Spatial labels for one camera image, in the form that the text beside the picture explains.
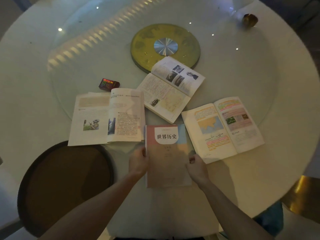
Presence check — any gold metal chair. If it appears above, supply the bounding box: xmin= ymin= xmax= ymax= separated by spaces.
xmin=281 ymin=175 xmax=320 ymax=225

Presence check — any pink history textbook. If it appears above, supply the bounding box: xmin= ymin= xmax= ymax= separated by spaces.
xmin=145 ymin=124 xmax=196 ymax=189

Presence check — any person's left forearm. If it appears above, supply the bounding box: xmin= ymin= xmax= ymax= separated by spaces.
xmin=37 ymin=172 xmax=143 ymax=240

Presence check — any small red cigarette pack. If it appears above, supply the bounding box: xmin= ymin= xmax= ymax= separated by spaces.
xmin=98 ymin=78 xmax=120 ymax=92

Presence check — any round glass lazy susan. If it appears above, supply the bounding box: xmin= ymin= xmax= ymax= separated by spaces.
xmin=49 ymin=2 xmax=277 ymax=138

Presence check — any person's right hand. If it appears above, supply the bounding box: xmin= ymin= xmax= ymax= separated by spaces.
xmin=185 ymin=154 xmax=211 ymax=189

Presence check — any open textbook with highlighted text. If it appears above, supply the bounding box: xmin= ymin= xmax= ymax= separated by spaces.
xmin=181 ymin=96 xmax=265 ymax=164

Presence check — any person's right forearm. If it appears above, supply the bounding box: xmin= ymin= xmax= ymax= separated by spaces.
xmin=199 ymin=179 xmax=275 ymax=240

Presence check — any round gold turntable base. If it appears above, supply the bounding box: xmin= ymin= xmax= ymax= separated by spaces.
xmin=130 ymin=24 xmax=201 ymax=74

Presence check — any small brown gold cup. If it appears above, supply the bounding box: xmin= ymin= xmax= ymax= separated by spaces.
xmin=242 ymin=13 xmax=258 ymax=28

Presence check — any open textbook with soldier photo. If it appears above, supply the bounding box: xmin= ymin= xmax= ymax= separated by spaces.
xmin=68 ymin=88 xmax=146 ymax=147

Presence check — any round brown chair seat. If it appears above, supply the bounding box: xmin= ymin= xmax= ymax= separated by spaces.
xmin=17 ymin=140 xmax=116 ymax=238

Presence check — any open textbook with portrait photos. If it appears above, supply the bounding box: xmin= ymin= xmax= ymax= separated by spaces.
xmin=136 ymin=56 xmax=206 ymax=124

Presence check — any person's left hand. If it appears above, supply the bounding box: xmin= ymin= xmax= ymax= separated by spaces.
xmin=128 ymin=146 xmax=150 ymax=177

